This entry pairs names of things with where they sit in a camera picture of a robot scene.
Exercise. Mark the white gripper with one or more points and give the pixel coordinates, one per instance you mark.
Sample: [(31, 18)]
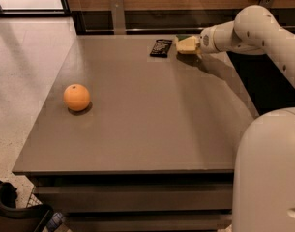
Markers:
[(206, 42)]

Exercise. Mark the green and yellow sponge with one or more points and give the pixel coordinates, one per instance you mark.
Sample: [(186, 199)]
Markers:
[(184, 37)]

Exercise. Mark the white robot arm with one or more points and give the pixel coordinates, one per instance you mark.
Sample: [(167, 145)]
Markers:
[(264, 176)]

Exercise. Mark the black rxbar chocolate wrapper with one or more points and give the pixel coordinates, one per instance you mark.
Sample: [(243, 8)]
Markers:
[(161, 48)]

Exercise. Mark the grey drawer cabinet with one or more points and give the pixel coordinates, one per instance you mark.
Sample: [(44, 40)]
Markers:
[(155, 148)]

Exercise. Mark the orange fruit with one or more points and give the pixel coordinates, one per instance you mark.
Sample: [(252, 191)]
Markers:
[(76, 97)]

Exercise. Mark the blue small object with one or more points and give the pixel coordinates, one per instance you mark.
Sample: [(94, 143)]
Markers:
[(55, 222)]

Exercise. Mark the black chair part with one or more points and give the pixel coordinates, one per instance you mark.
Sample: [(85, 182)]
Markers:
[(14, 219)]

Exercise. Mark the left metal wall bracket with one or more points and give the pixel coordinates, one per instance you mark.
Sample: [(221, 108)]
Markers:
[(118, 17)]

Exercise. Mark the metal wall bracket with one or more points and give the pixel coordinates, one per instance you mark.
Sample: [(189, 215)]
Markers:
[(266, 3), (118, 17)]

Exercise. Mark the right metal wall bracket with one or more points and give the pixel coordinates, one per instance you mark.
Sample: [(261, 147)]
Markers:
[(266, 3)]

